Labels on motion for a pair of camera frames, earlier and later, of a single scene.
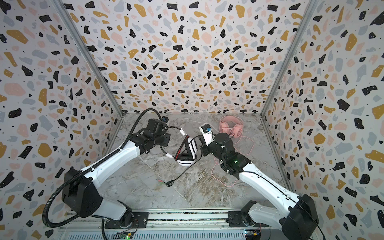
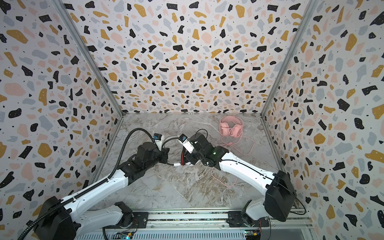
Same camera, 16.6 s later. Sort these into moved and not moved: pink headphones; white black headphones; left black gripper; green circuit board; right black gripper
Moved: right black gripper; left black gripper; white black headphones
Not moved: green circuit board; pink headphones
